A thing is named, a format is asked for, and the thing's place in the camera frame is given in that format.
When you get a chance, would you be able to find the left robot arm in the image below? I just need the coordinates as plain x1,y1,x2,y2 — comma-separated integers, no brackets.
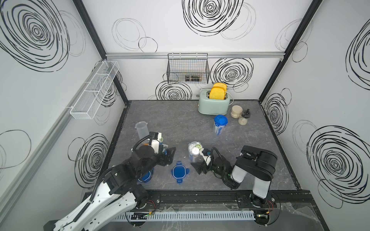
43,132,176,231

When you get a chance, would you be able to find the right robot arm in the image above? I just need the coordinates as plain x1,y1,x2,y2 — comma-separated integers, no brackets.
191,145,278,208

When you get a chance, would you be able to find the yellow sponge toast back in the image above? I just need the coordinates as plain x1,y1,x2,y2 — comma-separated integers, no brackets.
213,83,227,91

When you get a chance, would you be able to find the beige round jar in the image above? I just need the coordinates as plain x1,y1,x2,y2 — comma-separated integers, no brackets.
230,105,243,118

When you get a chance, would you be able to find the mint green toaster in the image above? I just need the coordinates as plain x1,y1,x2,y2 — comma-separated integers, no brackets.
198,89,234,115

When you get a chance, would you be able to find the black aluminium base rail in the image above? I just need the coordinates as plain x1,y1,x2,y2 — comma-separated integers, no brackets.
147,190,314,208

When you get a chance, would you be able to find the clear plastic container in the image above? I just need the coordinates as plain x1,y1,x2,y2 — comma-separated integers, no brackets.
135,121,149,139

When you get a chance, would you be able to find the small bottle black cap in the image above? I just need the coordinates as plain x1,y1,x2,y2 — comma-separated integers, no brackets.
238,109,251,126

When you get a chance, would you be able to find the white mesh wall shelf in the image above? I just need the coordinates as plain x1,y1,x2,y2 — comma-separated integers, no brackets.
70,60,119,120

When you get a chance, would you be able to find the yellow sponge toast front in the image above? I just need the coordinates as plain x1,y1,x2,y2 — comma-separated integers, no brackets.
209,87,226,100

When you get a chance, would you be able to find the white slotted cable duct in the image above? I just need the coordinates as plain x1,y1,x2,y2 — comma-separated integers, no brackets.
113,211,255,222

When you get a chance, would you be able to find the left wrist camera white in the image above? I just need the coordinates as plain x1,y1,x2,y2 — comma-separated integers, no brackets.
149,132,163,154

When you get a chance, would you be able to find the clear container blue lid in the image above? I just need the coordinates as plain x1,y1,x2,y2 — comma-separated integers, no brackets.
188,141,203,163
214,115,228,136

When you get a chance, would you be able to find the black wire wall basket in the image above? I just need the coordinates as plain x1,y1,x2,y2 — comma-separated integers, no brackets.
166,53,210,84

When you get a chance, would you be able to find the yellow sponge toast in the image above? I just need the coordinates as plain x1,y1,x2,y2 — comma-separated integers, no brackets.
209,87,226,100
213,83,227,91

